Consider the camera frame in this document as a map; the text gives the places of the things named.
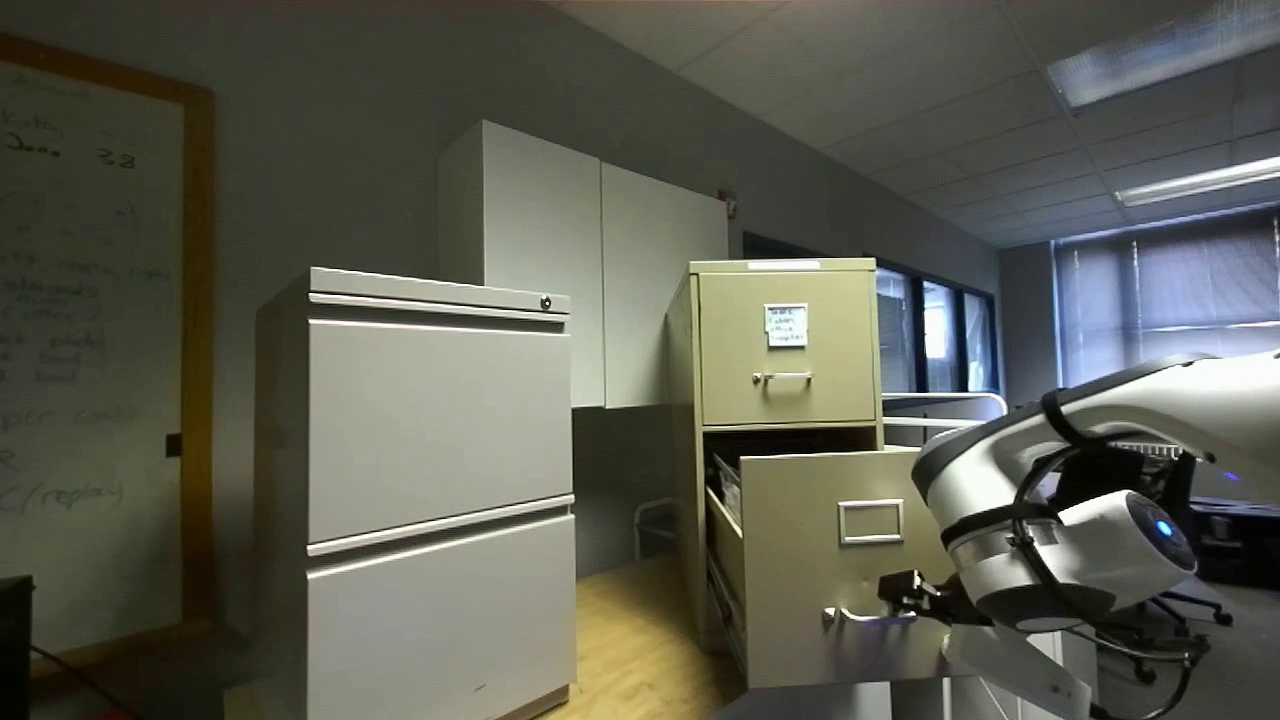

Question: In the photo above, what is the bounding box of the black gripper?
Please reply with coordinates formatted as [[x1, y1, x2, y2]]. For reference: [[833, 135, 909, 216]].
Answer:
[[871, 566, 989, 629]]

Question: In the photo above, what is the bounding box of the empty drawer label holder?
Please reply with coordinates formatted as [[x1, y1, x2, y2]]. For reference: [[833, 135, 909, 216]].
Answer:
[[833, 491, 914, 552]]

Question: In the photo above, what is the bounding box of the beige metal file cabinet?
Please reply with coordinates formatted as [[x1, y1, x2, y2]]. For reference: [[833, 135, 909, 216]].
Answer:
[[669, 251, 968, 697]]

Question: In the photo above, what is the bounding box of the beige labelled file drawer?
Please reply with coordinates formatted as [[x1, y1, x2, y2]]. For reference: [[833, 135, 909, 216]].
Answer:
[[689, 257, 883, 434]]

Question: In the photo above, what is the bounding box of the white paper drawer label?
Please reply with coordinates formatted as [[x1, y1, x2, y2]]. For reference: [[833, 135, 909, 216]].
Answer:
[[760, 297, 817, 355]]

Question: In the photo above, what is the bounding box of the grey two-drawer lateral cabinet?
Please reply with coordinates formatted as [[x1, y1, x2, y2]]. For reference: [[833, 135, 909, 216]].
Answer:
[[248, 261, 585, 720]]

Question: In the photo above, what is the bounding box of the black office chair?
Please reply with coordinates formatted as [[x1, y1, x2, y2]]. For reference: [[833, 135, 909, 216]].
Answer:
[[1125, 578, 1242, 648]]

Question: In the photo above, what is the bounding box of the window with blinds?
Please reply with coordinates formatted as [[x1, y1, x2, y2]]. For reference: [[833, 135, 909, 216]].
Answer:
[[1049, 206, 1280, 391]]

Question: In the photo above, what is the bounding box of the narrow ceiling light panel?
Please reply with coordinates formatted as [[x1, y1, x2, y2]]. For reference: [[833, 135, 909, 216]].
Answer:
[[1109, 149, 1280, 216]]

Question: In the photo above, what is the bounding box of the wide ceiling light panel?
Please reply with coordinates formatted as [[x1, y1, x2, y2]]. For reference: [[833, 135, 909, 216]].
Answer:
[[1046, 0, 1280, 114]]

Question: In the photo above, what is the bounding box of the wood-framed whiteboard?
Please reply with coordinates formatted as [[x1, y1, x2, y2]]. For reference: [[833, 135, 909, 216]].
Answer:
[[0, 29, 221, 673]]

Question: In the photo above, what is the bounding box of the silver lower drawer handle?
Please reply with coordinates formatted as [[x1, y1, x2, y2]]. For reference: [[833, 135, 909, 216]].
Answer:
[[820, 601, 928, 636]]

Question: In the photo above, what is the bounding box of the white metal tube frame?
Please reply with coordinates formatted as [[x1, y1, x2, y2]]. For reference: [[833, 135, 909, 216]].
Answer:
[[879, 388, 1012, 450]]

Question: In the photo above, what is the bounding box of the silver labelled drawer handle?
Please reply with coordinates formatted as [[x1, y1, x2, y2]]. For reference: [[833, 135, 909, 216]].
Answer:
[[747, 364, 820, 400]]

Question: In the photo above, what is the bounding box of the white wall cabinet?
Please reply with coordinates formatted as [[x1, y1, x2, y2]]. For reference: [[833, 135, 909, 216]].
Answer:
[[438, 114, 738, 415]]

